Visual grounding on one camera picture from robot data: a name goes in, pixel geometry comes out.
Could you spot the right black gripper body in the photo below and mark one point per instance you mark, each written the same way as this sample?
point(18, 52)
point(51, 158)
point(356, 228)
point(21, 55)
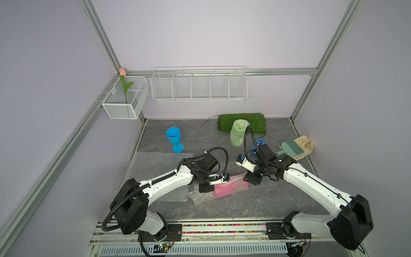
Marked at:
point(259, 172)

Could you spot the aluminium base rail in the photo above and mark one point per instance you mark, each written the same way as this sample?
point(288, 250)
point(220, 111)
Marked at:
point(230, 238)

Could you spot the pink plastic wine glass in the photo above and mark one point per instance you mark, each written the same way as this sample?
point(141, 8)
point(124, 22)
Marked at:
point(231, 187)

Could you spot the white mesh wall basket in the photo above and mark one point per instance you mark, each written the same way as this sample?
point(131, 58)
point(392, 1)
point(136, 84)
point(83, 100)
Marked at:
point(114, 103)

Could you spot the artificial tulip flower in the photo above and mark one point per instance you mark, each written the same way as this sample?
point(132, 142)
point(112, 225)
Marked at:
point(126, 85)

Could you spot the blue tape dispenser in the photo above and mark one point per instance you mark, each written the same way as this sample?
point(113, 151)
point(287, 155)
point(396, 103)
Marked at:
point(258, 142)

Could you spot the green dustpan brush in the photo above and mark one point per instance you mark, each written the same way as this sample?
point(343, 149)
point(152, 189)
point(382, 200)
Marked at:
point(290, 148)

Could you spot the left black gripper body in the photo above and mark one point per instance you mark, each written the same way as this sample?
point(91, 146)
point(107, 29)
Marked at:
point(204, 184)

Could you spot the green plastic wine glass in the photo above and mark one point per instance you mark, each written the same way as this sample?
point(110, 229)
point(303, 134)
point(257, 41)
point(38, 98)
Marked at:
point(239, 131)

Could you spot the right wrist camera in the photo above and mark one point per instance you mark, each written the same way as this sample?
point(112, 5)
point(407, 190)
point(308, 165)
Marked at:
point(242, 161)

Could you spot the blue plastic wine glass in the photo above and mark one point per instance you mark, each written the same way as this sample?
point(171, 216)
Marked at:
point(174, 136)

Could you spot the white wire wall rack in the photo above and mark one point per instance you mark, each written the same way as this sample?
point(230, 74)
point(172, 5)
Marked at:
point(199, 83)

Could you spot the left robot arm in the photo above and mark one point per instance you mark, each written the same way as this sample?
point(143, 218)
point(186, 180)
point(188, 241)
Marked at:
point(129, 212)

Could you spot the artificial grass mat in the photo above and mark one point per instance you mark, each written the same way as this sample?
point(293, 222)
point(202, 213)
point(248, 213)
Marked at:
point(256, 120)

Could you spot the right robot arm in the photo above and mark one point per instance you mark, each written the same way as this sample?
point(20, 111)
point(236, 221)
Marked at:
point(349, 219)

